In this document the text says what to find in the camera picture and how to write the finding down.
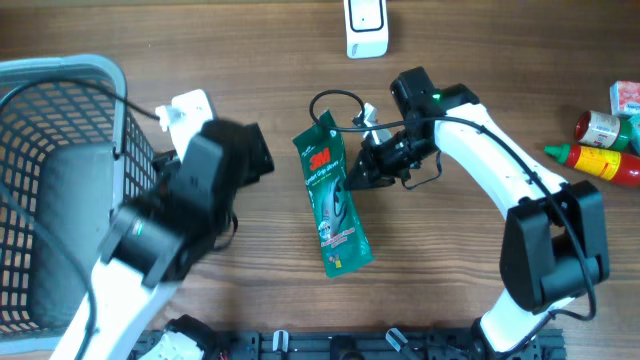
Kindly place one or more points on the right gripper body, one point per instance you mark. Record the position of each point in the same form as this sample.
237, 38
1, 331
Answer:
393, 157

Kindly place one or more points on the green 3M gloves packet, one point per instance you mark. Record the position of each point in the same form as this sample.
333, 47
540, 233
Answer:
343, 242

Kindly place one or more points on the green lid jar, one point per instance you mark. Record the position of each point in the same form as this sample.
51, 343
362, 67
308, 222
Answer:
601, 130

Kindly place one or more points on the red sauce bottle yellow label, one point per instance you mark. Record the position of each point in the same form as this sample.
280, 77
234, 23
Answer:
612, 166

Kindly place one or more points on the small orange snack packet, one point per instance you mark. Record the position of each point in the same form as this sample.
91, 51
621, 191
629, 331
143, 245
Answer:
625, 98

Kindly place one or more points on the teal wet wipes packet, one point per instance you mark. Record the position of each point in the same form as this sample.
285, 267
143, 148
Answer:
635, 133

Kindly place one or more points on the grey plastic mesh basket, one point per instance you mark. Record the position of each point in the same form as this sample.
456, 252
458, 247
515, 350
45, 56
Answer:
70, 154

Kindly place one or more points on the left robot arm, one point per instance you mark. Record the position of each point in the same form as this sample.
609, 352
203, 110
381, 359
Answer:
155, 238

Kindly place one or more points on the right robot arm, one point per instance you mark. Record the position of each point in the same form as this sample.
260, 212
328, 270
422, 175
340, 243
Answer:
554, 248

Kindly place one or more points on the white barcode scanner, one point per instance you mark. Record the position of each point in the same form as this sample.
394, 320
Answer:
367, 28

